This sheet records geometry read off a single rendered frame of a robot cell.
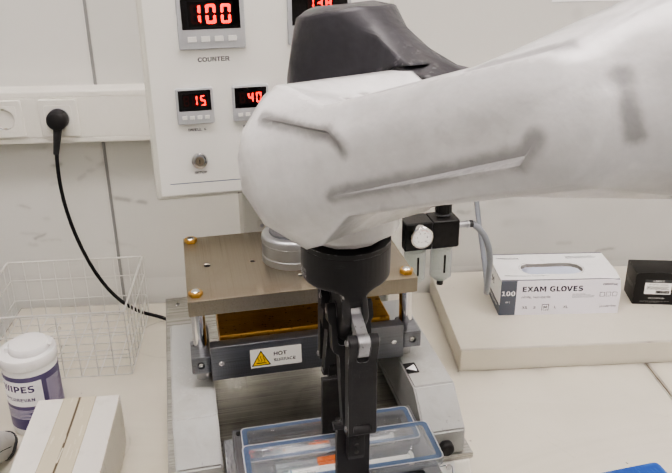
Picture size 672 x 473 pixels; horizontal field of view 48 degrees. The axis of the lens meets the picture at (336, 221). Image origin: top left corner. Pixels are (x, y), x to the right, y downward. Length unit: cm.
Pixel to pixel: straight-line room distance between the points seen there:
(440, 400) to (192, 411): 28
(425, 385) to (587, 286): 65
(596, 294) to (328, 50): 106
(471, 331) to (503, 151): 109
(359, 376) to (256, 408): 39
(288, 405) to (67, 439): 33
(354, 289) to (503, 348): 80
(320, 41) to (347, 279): 19
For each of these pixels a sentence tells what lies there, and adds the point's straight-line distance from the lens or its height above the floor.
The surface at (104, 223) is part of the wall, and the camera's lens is 160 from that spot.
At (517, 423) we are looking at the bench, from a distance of 128.
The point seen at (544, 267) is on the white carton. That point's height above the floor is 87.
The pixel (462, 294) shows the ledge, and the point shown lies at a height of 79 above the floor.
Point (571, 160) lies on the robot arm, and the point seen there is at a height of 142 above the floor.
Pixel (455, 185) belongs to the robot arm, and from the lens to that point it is 35.
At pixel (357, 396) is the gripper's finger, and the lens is 63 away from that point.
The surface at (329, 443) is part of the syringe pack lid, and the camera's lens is 75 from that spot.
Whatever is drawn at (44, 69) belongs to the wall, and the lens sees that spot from 153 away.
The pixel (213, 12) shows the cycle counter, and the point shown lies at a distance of 98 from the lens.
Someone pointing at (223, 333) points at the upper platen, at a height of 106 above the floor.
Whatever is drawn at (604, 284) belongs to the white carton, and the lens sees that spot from 150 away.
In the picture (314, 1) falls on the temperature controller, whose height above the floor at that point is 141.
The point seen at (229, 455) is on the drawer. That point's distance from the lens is 86.
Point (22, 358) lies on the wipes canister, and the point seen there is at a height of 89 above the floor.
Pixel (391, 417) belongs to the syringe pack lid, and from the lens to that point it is 85.
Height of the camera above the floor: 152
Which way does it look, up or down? 23 degrees down
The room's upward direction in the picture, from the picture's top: 1 degrees counter-clockwise
